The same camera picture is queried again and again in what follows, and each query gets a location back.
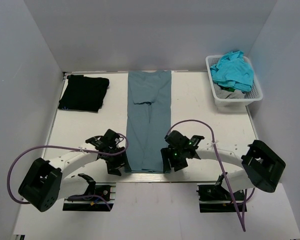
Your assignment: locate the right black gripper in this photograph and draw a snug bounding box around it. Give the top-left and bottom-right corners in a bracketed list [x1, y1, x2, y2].
[161, 146, 189, 174]

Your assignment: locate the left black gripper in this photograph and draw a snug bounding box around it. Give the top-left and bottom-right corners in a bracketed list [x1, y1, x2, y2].
[102, 146, 132, 176]

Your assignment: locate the grey-blue t-shirt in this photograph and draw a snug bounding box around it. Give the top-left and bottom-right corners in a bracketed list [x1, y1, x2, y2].
[126, 70, 172, 173]

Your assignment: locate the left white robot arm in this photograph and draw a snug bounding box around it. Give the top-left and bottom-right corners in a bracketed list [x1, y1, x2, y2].
[18, 129, 129, 212]

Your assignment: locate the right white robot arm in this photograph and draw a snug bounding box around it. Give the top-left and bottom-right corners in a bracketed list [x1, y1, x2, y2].
[160, 130, 286, 200]

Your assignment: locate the grey t-shirt in basket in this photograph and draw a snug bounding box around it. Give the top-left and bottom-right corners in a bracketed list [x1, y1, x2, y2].
[213, 83, 246, 99]

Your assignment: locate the folded black t-shirt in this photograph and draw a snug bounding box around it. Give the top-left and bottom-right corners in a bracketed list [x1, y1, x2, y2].
[58, 74, 110, 113]

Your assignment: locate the green item in basket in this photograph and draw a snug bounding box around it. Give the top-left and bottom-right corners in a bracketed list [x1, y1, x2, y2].
[220, 86, 235, 92]

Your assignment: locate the white plastic laundry basket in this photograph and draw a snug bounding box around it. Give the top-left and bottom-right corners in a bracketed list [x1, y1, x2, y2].
[205, 55, 263, 108]

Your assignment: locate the turquoise t-shirt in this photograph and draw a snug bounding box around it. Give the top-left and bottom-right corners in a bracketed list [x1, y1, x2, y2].
[209, 50, 254, 93]

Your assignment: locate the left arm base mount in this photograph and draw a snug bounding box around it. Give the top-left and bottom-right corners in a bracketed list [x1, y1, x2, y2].
[62, 183, 116, 212]

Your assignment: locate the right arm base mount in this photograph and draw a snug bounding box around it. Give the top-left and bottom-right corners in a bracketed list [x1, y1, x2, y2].
[196, 184, 236, 213]

